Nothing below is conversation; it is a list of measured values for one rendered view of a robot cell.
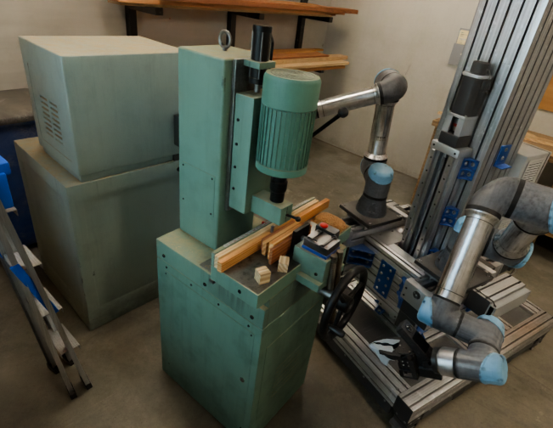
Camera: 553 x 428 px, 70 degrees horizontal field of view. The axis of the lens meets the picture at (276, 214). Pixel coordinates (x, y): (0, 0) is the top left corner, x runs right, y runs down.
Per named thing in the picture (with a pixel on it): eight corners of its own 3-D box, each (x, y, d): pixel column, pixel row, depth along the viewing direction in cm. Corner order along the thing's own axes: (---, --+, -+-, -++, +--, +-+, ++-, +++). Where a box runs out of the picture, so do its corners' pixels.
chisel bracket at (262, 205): (279, 230, 139) (281, 209, 135) (249, 214, 146) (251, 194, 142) (290, 222, 145) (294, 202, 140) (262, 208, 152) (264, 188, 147)
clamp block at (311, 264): (321, 284, 134) (325, 263, 130) (290, 266, 141) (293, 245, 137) (342, 266, 145) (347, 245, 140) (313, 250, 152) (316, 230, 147)
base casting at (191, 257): (261, 331, 134) (264, 312, 130) (155, 256, 163) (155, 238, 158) (330, 273, 166) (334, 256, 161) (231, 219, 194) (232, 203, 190)
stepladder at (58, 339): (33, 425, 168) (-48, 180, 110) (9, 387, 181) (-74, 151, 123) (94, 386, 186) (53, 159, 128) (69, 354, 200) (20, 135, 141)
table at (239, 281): (279, 326, 120) (281, 312, 117) (209, 278, 135) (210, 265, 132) (369, 247, 163) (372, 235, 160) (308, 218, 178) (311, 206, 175)
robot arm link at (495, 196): (481, 160, 112) (414, 319, 108) (523, 172, 108) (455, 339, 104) (476, 174, 123) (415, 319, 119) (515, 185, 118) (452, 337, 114)
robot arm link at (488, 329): (468, 302, 111) (459, 330, 104) (511, 321, 106) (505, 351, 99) (459, 319, 116) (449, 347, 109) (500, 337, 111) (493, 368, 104)
